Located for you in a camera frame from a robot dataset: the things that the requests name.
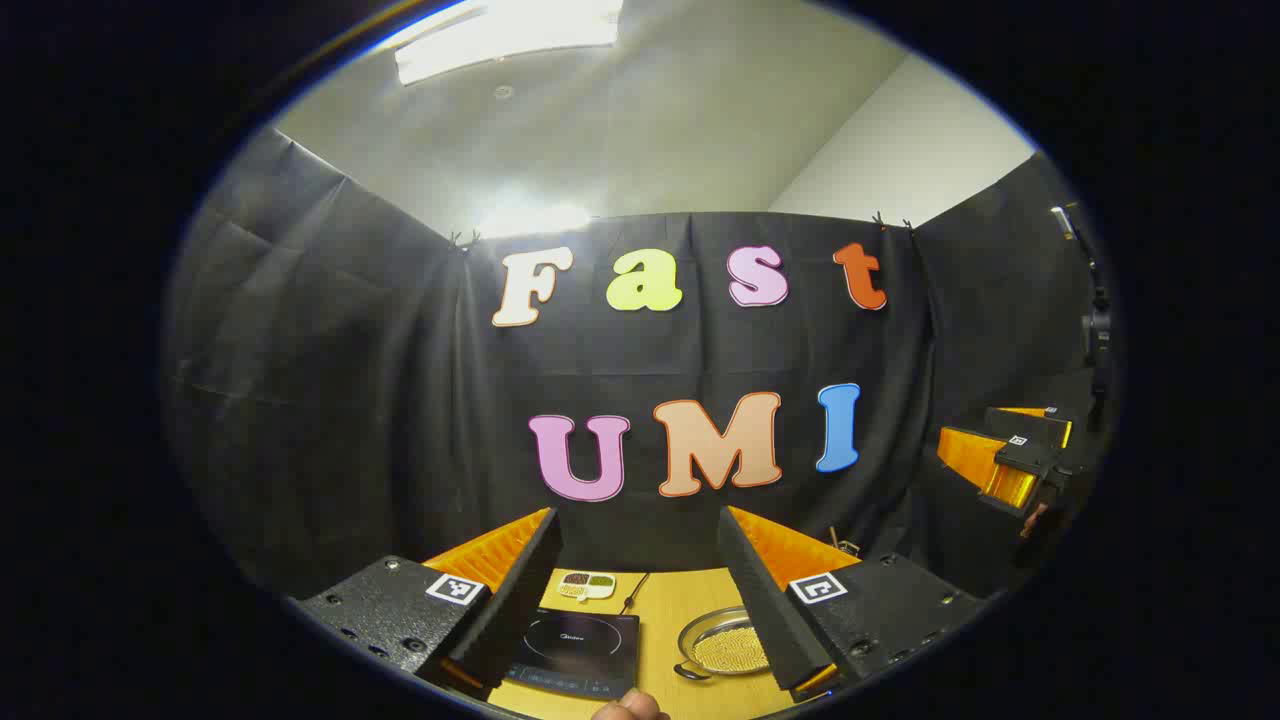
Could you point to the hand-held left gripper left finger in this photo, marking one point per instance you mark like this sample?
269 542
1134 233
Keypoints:
520 600

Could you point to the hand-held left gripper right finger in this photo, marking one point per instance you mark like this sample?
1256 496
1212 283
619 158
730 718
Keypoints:
770 610

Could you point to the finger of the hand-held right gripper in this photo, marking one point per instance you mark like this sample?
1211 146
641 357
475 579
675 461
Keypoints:
1040 425
1025 462

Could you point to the pile of soybeans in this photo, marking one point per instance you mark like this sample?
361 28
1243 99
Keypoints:
730 650

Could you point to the black induction cooktop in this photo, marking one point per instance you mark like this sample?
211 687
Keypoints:
580 640

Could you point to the white divided bean plate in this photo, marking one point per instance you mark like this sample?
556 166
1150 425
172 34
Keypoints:
586 585

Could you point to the black stand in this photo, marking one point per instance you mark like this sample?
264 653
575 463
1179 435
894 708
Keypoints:
1098 330

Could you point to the black backdrop cloth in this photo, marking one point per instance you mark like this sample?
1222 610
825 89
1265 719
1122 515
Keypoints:
350 400

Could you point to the ceiling light panel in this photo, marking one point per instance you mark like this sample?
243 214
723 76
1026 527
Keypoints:
500 35

